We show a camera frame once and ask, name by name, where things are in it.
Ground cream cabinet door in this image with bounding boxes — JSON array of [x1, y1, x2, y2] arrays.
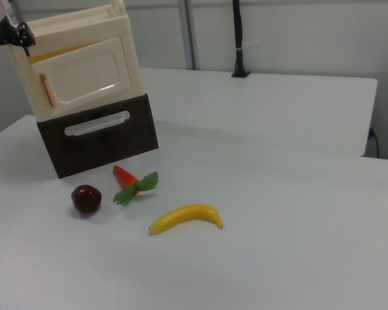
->
[[30, 36, 133, 109]]

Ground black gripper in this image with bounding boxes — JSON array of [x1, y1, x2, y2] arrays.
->
[[0, 15, 37, 65]]

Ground black clamped pole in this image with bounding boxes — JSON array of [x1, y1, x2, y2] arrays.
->
[[231, 0, 252, 79]]

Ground cream plastic toy cabinet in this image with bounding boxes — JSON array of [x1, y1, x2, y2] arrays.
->
[[6, 0, 142, 123]]

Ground dark red toy apple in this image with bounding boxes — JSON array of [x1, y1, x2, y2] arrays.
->
[[70, 184, 102, 214]]

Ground black hanging cable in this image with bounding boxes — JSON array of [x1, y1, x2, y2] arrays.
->
[[368, 127, 381, 159]]

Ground orange toy carrot with leaves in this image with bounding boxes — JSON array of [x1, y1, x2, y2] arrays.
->
[[112, 165, 160, 207]]

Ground yellow toy banana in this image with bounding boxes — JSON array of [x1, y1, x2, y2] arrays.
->
[[148, 203, 224, 236]]

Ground orange door handle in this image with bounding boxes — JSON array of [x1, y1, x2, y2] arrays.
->
[[39, 72, 58, 109]]

